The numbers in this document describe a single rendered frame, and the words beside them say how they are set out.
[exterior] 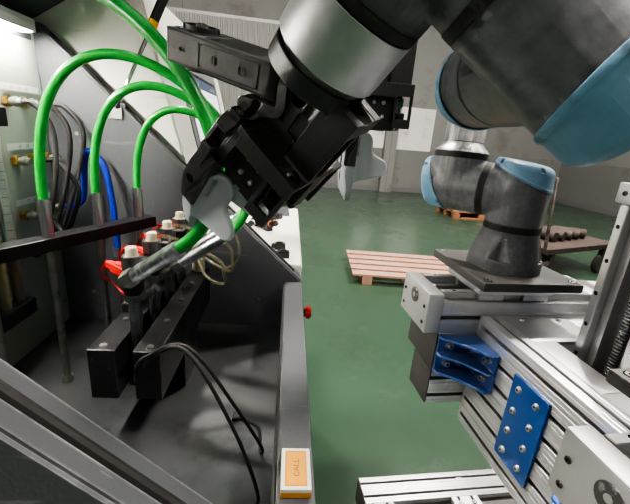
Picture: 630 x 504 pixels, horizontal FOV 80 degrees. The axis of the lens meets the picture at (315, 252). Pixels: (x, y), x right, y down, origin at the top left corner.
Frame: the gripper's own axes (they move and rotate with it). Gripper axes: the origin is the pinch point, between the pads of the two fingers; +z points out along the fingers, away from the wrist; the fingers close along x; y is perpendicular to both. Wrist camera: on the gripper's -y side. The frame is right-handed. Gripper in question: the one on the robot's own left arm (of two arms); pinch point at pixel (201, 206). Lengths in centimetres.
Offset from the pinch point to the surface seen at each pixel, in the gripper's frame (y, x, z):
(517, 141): 102, 1103, 211
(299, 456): 26.7, -5.0, 7.8
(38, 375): -4, -11, 54
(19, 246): -17.4, -6.9, 30.0
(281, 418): 24.2, -1.0, 13.3
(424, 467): 106, 77, 94
